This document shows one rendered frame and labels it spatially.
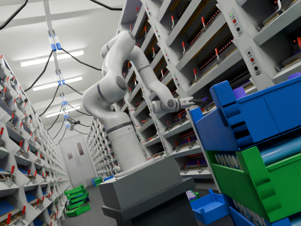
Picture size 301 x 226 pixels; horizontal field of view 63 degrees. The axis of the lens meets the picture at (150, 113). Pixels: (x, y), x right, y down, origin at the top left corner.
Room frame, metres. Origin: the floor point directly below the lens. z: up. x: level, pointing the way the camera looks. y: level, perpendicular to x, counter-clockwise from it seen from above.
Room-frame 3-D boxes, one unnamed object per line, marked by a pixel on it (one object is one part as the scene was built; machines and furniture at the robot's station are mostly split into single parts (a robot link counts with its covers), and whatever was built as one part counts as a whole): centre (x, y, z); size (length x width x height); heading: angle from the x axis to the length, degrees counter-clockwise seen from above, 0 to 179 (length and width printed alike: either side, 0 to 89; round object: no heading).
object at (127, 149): (1.08, 0.15, 0.48); 0.19 x 0.19 x 0.18
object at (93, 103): (1.09, 0.19, 0.69); 0.19 x 0.12 x 0.24; 59
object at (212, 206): (1.45, -0.12, 0.04); 0.30 x 0.20 x 0.08; 13
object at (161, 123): (2.42, -0.11, 0.89); 0.20 x 0.09 x 1.78; 111
